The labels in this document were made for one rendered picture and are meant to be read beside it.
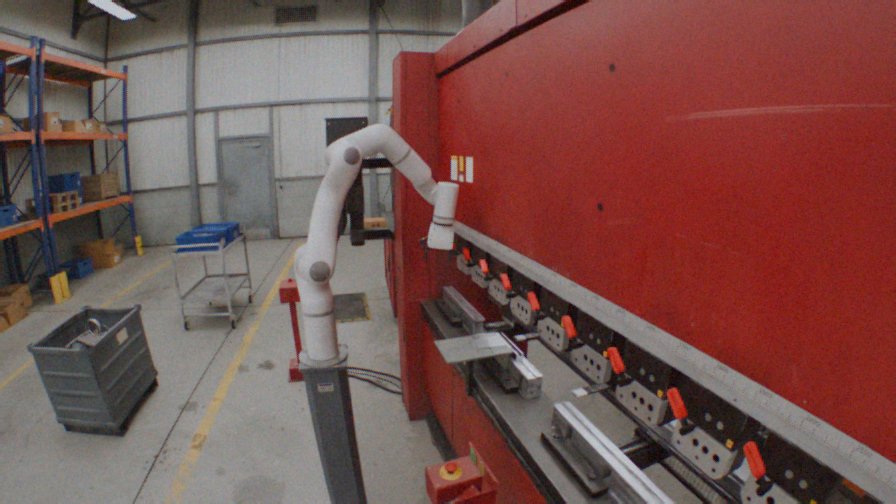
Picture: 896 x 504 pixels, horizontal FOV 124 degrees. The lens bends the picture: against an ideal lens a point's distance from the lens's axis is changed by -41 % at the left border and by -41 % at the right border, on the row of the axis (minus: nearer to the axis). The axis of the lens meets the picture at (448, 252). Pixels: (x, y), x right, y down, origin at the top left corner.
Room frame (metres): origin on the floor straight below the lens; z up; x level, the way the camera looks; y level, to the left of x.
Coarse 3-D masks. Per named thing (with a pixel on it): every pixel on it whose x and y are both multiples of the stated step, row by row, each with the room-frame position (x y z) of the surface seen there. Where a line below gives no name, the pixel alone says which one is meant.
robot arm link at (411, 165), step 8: (408, 152) 1.46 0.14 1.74; (400, 160) 1.45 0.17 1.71; (408, 160) 1.46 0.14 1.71; (416, 160) 1.47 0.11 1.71; (400, 168) 1.47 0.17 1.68; (408, 168) 1.47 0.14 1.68; (416, 168) 1.47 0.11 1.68; (424, 168) 1.49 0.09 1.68; (408, 176) 1.49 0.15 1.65; (416, 176) 1.48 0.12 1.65; (424, 176) 1.49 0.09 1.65; (416, 184) 1.51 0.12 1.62; (424, 184) 1.59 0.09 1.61; (432, 184) 1.63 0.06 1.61; (424, 192) 1.62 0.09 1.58; (432, 192) 1.63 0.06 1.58
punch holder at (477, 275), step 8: (472, 248) 1.73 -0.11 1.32; (480, 248) 1.64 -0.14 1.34; (472, 256) 1.73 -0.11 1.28; (480, 256) 1.64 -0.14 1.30; (488, 256) 1.59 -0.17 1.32; (488, 264) 1.60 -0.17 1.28; (472, 272) 1.72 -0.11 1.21; (480, 272) 1.63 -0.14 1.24; (480, 280) 1.63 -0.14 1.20; (488, 288) 1.60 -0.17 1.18
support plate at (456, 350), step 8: (472, 336) 1.50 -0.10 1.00; (480, 336) 1.50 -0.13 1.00; (488, 336) 1.50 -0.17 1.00; (440, 344) 1.43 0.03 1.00; (448, 344) 1.43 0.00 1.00; (456, 344) 1.43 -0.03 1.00; (464, 344) 1.43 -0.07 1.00; (472, 344) 1.43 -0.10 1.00; (440, 352) 1.38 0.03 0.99; (448, 352) 1.36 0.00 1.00; (456, 352) 1.36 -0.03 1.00; (464, 352) 1.36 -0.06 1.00; (472, 352) 1.36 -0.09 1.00; (480, 352) 1.36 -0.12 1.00; (488, 352) 1.36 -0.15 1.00; (496, 352) 1.36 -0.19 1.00; (504, 352) 1.36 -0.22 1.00; (512, 352) 1.37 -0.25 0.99; (448, 360) 1.30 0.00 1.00; (456, 360) 1.30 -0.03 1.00; (464, 360) 1.31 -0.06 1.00
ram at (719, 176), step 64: (640, 0) 0.80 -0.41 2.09; (704, 0) 0.63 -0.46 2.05; (768, 0) 0.50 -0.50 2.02; (832, 0) 0.40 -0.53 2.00; (512, 64) 1.39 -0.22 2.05; (576, 64) 1.03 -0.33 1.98; (640, 64) 0.80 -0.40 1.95; (704, 64) 0.64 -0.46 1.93; (768, 64) 0.51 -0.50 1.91; (832, 64) 0.40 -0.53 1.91; (448, 128) 2.07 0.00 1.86; (512, 128) 1.39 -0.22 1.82; (576, 128) 1.03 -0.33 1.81; (640, 128) 0.80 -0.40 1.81; (704, 128) 0.64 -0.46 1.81; (768, 128) 0.51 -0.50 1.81; (832, 128) 0.41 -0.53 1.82; (512, 192) 1.38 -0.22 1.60; (576, 192) 1.02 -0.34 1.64; (640, 192) 0.79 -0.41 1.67; (704, 192) 0.63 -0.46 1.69; (768, 192) 0.50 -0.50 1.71; (832, 192) 0.40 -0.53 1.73; (576, 256) 1.00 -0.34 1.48; (640, 256) 0.78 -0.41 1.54; (704, 256) 0.62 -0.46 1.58; (768, 256) 0.49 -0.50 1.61; (832, 256) 0.38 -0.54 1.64; (704, 320) 0.59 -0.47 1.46; (768, 320) 0.47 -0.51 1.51; (832, 320) 0.36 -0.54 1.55; (704, 384) 0.55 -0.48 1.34; (768, 384) 0.43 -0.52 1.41; (832, 384) 0.33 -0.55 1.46
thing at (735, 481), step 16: (496, 304) 2.13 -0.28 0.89; (560, 352) 1.48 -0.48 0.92; (576, 368) 1.37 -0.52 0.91; (592, 384) 1.26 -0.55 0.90; (608, 400) 1.16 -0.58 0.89; (656, 432) 0.92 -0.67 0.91; (672, 432) 0.85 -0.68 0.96; (672, 448) 0.84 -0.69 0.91; (688, 464) 0.76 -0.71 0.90; (704, 480) 0.69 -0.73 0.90; (720, 480) 0.65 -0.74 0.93; (736, 480) 0.60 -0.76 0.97; (736, 496) 0.58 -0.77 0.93
